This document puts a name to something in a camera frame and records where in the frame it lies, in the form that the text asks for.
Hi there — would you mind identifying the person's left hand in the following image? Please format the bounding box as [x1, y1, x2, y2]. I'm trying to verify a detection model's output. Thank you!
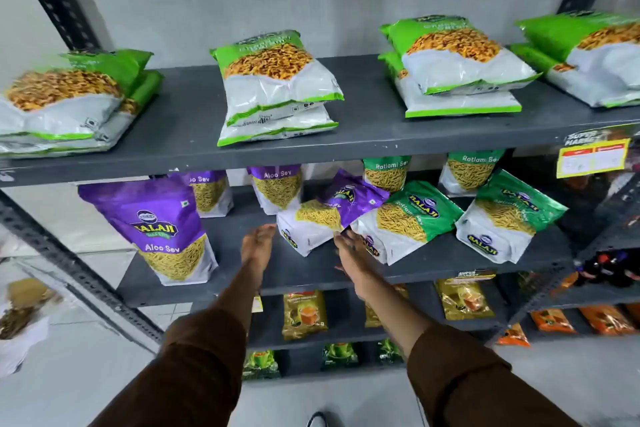
[241, 224, 277, 280]

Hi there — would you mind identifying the person's right hand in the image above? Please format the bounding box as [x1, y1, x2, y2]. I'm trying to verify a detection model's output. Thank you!
[333, 229, 382, 295]

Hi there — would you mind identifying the grey metal shelf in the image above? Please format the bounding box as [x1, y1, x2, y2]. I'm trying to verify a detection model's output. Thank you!
[0, 0, 640, 384]

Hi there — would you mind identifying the green-white packet stack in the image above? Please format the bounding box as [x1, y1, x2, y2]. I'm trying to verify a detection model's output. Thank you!
[0, 11, 640, 160]

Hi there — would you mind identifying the person's left forearm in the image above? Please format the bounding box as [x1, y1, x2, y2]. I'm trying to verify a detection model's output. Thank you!
[89, 264, 269, 427]

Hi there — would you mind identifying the person's right forearm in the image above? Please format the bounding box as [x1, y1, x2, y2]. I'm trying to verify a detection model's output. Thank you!
[357, 271, 581, 427]

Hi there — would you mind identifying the gold tea packet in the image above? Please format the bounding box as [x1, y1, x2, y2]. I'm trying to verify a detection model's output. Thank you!
[365, 284, 409, 328]
[435, 277, 496, 321]
[282, 290, 329, 342]

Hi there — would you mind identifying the dark green packet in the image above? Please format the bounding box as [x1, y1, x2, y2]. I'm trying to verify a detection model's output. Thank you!
[322, 342, 359, 372]
[377, 339, 405, 366]
[243, 350, 281, 382]

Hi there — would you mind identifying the cardboard box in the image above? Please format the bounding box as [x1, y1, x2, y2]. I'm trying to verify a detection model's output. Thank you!
[5, 277, 53, 310]

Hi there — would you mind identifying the row of soft drink bottles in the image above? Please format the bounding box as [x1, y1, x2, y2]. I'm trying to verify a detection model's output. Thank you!
[575, 250, 640, 288]

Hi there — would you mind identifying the clear plastic bag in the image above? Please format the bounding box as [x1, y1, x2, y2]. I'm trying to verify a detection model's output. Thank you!
[0, 291, 63, 378]

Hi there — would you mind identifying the yellow red price label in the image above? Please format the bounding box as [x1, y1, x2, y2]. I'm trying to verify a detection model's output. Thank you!
[555, 127, 632, 179]

